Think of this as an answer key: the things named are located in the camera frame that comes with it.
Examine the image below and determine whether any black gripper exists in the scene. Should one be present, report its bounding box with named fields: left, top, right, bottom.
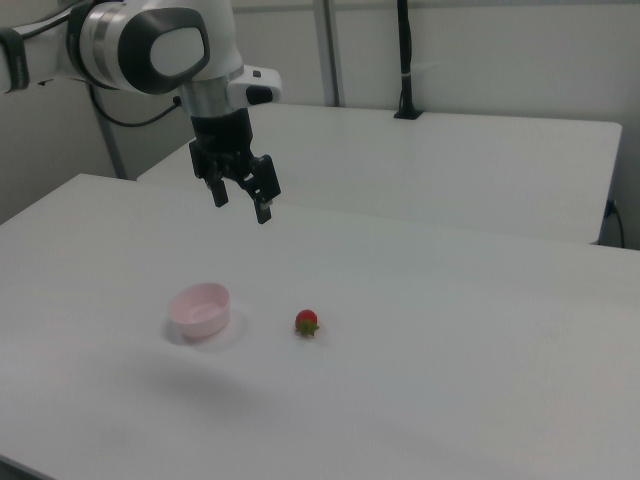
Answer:
left=188, top=109, right=282, bottom=225

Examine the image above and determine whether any red strawberry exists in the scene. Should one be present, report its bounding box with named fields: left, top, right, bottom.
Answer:
left=294, top=308, right=321, bottom=339

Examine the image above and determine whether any pink plastic bowl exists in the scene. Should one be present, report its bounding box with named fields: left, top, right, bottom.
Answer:
left=167, top=282, right=233, bottom=343

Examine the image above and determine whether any white side table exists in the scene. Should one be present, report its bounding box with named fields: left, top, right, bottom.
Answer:
left=135, top=102, right=624, bottom=247

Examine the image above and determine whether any black pole with base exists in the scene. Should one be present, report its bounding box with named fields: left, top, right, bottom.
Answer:
left=393, top=0, right=426, bottom=122

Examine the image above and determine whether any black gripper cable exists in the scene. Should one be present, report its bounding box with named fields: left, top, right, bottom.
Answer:
left=88, top=82, right=182, bottom=128

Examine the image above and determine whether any grey slanted partition post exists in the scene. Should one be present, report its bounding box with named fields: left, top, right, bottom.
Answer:
left=96, top=84, right=127, bottom=180

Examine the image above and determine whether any grey double partition post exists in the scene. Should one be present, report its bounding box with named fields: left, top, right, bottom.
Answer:
left=313, top=0, right=347, bottom=108

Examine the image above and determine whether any black wall power cable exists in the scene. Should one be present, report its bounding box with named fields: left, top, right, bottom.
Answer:
left=604, top=199, right=627, bottom=249

